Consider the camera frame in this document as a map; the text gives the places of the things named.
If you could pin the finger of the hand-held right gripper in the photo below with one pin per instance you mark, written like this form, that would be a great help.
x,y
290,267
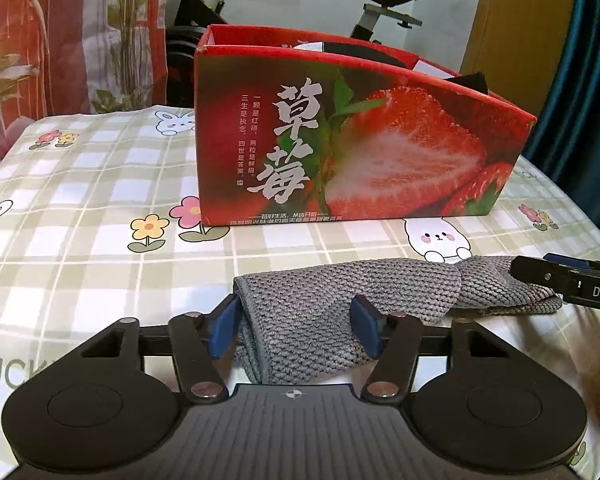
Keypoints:
x,y
580,287
555,258

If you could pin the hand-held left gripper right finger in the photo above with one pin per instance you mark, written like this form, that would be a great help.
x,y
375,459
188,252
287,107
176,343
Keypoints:
x,y
367,327

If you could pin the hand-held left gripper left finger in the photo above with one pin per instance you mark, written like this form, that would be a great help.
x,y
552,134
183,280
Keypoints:
x,y
225,330

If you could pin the grey waffle towel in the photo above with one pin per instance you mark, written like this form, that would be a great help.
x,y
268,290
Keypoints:
x,y
305,300

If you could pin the red strawberry cardboard box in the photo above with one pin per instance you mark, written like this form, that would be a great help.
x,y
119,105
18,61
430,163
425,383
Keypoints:
x,y
380,160

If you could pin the black cloth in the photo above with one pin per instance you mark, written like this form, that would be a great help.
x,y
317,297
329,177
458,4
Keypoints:
x,y
370,52

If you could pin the blue curtain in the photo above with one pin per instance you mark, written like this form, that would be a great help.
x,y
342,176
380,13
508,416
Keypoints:
x,y
590,110

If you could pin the checked cartoon tablecloth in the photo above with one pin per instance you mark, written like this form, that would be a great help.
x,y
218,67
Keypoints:
x,y
105,185

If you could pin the wooden door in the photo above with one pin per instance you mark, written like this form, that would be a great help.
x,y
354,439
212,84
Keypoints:
x,y
520,35

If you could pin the black exercise bike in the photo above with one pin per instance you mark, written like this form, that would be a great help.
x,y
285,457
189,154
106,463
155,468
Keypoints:
x,y
190,0

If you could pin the red printed backdrop cloth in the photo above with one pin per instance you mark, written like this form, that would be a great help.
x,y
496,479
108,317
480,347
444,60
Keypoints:
x,y
70,35

